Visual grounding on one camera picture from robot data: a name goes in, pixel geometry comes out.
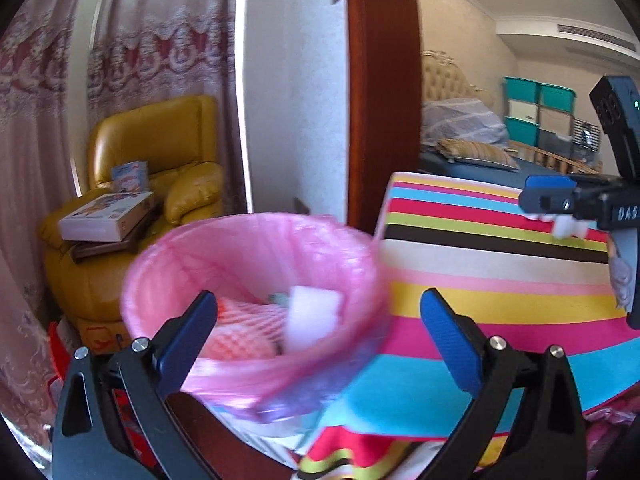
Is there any pink foam fruit net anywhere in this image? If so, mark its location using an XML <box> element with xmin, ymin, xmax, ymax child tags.
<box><xmin>200</xmin><ymin>297</ymin><xmax>286</xmax><ymax>361</ymax></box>

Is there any pink trash bag bin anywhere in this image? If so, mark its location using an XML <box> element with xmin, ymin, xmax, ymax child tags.
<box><xmin>119</xmin><ymin>212</ymin><xmax>390</xmax><ymax>424</ymax></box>

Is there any striped cylindrical bolster pillow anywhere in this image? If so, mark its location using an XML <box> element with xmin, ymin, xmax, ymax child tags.
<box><xmin>435</xmin><ymin>139</ymin><xmax>520</xmax><ymax>172</ymax></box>

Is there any teal storage bins stack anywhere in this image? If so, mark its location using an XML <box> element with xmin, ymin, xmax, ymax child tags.
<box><xmin>503</xmin><ymin>77</ymin><xmax>576</xmax><ymax>158</ymax></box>

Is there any colourful striped bedspread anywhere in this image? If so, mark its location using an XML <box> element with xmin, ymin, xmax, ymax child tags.
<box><xmin>296</xmin><ymin>172</ymin><xmax>639</xmax><ymax>479</ymax></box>

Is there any grey patterned pillow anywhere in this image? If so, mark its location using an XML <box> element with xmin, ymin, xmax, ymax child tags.
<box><xmin>421</xmin><ymin>98</ymin><xmax>509</xmax><ymax>148</ymax></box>

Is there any beige tufted bed headboard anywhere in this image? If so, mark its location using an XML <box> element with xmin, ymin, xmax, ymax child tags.
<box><xmin>421</xmin><ymin>50</ymin><xmax>494</xmax><ymax>108</ymax></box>

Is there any small blue picture book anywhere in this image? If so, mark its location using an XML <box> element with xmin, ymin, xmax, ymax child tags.
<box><xmin>111</xmin><ymin>160</ymin><xmax>150</xmax><ymax>193</ymax></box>

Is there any yellow leather armchair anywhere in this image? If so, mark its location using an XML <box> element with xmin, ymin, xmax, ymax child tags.
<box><xmin>38</xmin><ymin>96</ymin><xmax>224</xmax><ymax>353</ymax></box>

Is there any pink lace curtain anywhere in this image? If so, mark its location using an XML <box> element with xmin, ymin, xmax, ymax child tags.
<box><xmin>1</xmin><ymin>0</ymin><xmax>246</xmax><ymax>448</ymax></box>

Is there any wooden crib rail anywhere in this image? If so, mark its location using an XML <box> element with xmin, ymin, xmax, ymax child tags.
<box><xmin>506</xmin><ymin>140</ymin><xmax>602</xmax><ymax>174</ymax></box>

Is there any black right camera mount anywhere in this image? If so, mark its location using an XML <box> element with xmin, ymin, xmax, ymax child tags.
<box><xmin>589</xmin><ymin>76</ymin><xmax>639</xmax><ymax>184</ymax></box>

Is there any red-brown wooden door frame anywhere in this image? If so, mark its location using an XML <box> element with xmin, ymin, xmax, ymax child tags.
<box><xmin>347</xmin><ymin>0</ymin><xmax>422</xmax><ymax>233</ymax></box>

